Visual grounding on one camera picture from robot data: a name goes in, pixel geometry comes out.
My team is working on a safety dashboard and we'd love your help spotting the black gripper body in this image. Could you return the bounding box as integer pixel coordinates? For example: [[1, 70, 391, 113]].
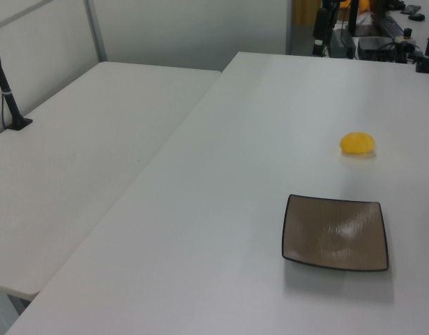
[[313, 7, 330, 40]]

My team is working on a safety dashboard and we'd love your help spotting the yellow potato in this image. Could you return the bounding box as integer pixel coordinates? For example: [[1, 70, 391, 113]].
[[340, 131, 376, 155]]

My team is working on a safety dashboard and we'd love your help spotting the brown square ceramic plate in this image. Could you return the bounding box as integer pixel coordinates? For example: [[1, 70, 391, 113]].
[[281, 193, 390, 272]]

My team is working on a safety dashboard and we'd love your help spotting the yellow wooden panel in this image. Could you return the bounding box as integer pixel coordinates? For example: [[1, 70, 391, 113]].
[[292, 0, 322, 25]]

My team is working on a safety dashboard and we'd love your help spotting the black vertical background pole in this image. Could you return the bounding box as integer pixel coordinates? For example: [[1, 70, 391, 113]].
[[349, 0, 359, 36]]

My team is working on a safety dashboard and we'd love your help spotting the yellow background object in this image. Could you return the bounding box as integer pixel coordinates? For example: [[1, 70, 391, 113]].
[[339, 0, 372, 15]]

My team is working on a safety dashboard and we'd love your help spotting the black electronics box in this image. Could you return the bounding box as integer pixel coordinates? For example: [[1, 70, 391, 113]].
[[357, 36, 399, 61]]

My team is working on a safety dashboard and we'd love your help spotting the black keyboard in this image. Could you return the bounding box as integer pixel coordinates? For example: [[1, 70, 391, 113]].
[[372, 15, 406, 38]]

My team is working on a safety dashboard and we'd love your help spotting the emergency stop button box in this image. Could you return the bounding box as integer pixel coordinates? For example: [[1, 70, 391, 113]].
[[396, 27, 421, 50]]

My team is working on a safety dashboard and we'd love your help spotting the black camera stand pole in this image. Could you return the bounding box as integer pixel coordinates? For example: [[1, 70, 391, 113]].
[[0, 34, 33, 132]]

